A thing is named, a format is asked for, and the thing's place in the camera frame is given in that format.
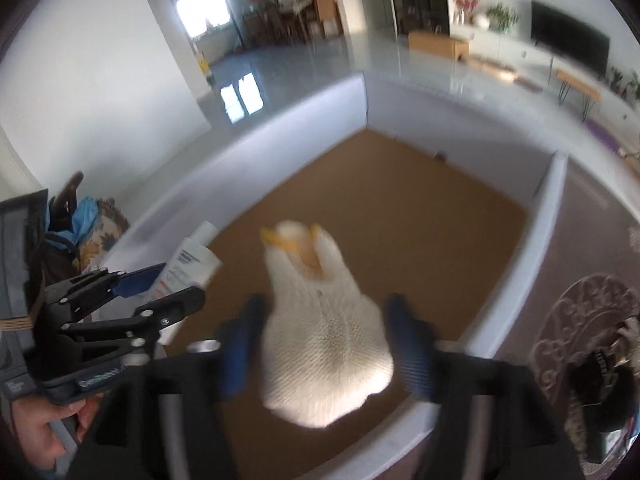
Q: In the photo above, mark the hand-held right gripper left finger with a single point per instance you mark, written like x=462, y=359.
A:
x=239, y=350

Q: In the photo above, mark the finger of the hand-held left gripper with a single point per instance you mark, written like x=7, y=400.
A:
x=137, y=280
x=175, y=305

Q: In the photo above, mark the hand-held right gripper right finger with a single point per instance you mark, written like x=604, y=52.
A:
x=410, y=355

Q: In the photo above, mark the white lotion tube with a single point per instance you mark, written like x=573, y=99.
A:
x=192, y=260

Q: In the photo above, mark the white knitted duck toy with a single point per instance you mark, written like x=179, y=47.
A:
x=325, y=350

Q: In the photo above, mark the person's left hand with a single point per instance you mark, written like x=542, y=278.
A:
x=35, y=430

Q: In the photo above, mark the floral patterned cushion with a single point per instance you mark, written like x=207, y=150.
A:
x=102, y=240

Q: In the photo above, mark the blue plastic bag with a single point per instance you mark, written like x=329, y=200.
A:
x=86, y=220

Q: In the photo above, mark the dark brown chair back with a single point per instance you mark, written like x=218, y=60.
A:
x=67, y=195

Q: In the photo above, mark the dark dining chairs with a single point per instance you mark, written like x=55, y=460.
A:
x=272, y=22

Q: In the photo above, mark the purple floor mat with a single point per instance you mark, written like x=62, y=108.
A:
x=607, y=135

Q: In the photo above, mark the flat cardboard pieces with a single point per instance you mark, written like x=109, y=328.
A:
x=497, y=69

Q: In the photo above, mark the cardboard box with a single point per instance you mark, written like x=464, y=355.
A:
x=437, y=44

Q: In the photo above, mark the wooden bench with metal legs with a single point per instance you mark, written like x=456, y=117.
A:
x=577, y=85

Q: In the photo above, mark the white television cabinet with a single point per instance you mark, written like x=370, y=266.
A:
x=520, y=52

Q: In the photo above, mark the light wooden cabinet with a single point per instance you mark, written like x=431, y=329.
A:
x=327, y=10

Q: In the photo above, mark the round white vase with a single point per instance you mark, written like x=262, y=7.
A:
x=481, y=21

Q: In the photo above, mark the small potted plant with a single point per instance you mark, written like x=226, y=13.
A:
x=616, y=77

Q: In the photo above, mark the large potted plant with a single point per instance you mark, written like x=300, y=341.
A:
x=634, y=84

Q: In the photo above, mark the leafy green potted plant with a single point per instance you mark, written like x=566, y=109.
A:
x=501, y=15

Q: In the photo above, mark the red flower bouquet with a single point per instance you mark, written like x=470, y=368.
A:
x=466, y=5

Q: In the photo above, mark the black flat television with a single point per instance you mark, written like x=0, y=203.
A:
x=570, y=35

